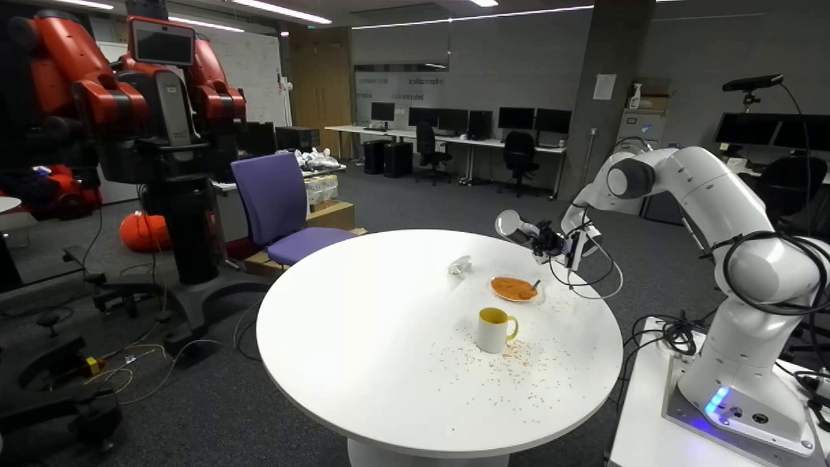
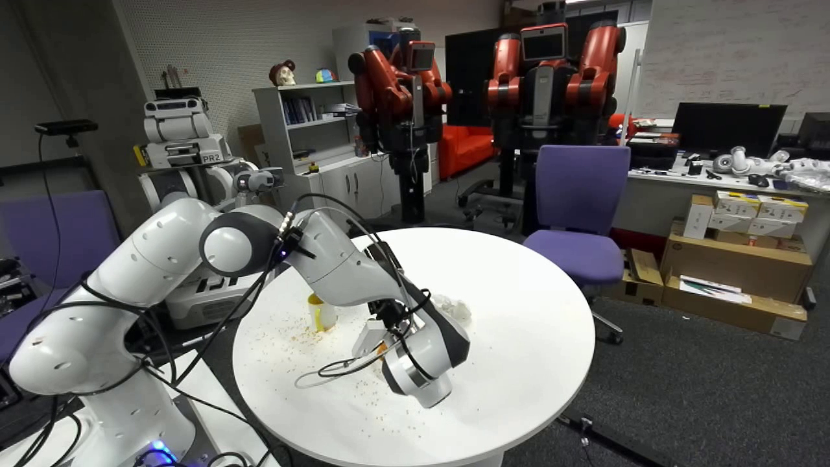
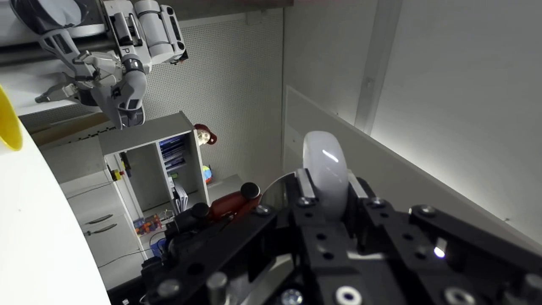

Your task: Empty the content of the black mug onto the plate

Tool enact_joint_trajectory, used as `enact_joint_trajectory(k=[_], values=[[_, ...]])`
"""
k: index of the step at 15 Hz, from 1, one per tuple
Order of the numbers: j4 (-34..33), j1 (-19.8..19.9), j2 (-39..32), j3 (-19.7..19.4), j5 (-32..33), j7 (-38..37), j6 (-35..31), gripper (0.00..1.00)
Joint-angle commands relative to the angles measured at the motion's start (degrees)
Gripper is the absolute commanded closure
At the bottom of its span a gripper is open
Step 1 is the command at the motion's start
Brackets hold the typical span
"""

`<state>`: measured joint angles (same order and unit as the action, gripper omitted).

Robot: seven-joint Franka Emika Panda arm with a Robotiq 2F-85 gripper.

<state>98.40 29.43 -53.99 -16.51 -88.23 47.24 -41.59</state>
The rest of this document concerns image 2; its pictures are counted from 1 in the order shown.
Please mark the white robot base platform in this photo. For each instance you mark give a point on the white robot base platform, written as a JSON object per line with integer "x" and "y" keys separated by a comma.
{"x": 209, "y": 398}

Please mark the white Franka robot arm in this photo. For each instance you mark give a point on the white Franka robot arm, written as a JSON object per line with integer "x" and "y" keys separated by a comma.
{"x": 147, "y": 260}

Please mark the yellow mug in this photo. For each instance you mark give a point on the yellow mug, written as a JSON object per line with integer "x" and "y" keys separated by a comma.
{"x": 320, "y": 315}

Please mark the white low cabinet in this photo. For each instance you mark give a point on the white low cabinet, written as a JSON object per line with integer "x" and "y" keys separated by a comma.
{"x": 364, "y": 184}

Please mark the crumpled white tissue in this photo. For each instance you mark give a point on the crumpled white tissue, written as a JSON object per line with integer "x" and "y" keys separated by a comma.
{"x": 458, "y": 308}

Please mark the red sofa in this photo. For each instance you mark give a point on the red sofa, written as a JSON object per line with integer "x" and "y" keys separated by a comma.
{"x": 463, "y": 146}

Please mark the red Baxter robot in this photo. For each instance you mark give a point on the red Baxter robot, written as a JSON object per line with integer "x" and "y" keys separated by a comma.
{"x": 554, "y": 78}
{"x": 390, "y": 85}

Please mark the purple office chair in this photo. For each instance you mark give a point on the purple office chair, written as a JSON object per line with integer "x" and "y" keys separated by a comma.
{"x": 52, "y": 233}
{"x": 580, "y": 184}

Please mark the white shelf unit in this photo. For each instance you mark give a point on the white shelf unit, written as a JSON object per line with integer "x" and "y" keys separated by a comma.
{"x": 326, "y": 85}

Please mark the mannequin head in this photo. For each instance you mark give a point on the mannequin head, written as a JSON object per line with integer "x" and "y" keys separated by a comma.
{"x": 283, "y": 72}

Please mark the small cardboard box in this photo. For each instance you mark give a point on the small cardboard box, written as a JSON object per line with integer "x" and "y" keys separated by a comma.
{"x": 645, "y": 272}

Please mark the white desk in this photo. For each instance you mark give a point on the white desk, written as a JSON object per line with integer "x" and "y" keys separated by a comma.
{"x": 658, "y": 202}

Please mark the black box on desk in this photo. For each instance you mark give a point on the black box on desk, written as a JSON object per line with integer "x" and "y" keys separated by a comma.
{"x": 652, "y": 153}

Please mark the black tripod leg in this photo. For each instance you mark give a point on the black tripod leg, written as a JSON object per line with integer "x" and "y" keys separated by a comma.
{"x": 584, "y": 423}

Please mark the white mobile robot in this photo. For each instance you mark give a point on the white mobile robot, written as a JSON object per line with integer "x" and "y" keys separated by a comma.
{"x": 178, "y": 131}

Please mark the white and yellow box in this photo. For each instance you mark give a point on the white and yellow box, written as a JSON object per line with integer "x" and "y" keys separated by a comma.
{"x": 699, "y": 215}
{"x": 738, "y": 210}
{"x": 781, "y": 219}

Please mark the large cardboard box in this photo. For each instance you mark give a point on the large cardboard box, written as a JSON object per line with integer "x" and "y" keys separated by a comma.
{"x": 735, "y": 268}

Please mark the black wide monitor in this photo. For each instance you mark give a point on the black wide monitor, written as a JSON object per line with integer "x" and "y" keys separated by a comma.
{"x": 728, "y": 127}

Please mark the white desk clutter pile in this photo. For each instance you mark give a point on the white desk clutter pile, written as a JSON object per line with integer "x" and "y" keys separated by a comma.
{"x": 742, "y": 162}

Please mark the flat cardboard box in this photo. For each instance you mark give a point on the flat cardboard box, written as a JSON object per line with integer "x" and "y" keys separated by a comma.
{"x": 742, "y": 311}

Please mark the black small monitor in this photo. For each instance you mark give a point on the black small monitor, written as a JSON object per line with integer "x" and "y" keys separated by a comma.
{"x": 815, "y": 132}

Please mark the black camera on stand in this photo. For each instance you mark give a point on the black camera on stand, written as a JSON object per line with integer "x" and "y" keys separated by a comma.
{"x": 65, "y": 126}

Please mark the wall whiteboard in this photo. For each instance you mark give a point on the wall whiteboard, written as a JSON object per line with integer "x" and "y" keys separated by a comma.
{"x": 735, "y": 53}

